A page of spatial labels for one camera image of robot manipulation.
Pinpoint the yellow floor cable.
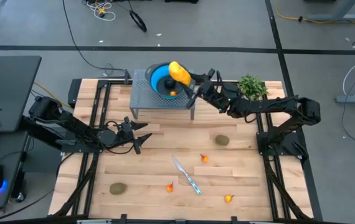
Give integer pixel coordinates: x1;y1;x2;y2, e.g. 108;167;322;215
275;4;355;35

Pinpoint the brown-green toy kiwi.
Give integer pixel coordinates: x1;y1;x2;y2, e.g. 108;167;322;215
214;134;230;147
109;182;128;196

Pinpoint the black cable loop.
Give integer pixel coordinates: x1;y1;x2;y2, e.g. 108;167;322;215
128;9;148;33

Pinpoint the grey perforated metal stand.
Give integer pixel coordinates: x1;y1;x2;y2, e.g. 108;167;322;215
129;68;196;121

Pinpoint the knife with teal patterned handle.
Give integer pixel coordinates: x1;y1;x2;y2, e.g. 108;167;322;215
171;155;202;196

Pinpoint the blue collapsible bowl grey rim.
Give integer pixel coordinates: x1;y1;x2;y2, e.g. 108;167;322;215
144;62;196;101

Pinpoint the green plant in white pot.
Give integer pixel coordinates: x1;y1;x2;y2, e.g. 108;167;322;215
237;73;269;102

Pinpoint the white cable bundle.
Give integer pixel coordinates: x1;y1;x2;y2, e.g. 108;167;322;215
83;0;117;22

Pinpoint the yellow toy mango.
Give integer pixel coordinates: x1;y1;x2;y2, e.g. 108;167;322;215
168;61;192;88

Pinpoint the black desk leg with caster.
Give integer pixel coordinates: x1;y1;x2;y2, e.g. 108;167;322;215
11;133;31;203

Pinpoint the black floor cable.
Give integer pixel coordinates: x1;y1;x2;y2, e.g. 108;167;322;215
61;0;127;73

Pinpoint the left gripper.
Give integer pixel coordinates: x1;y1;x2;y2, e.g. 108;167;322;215
113;116;153;156

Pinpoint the black desk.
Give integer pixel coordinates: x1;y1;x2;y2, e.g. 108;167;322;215
0;55;42;133

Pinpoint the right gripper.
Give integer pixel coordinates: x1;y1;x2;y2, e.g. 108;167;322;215
179;68;237;111

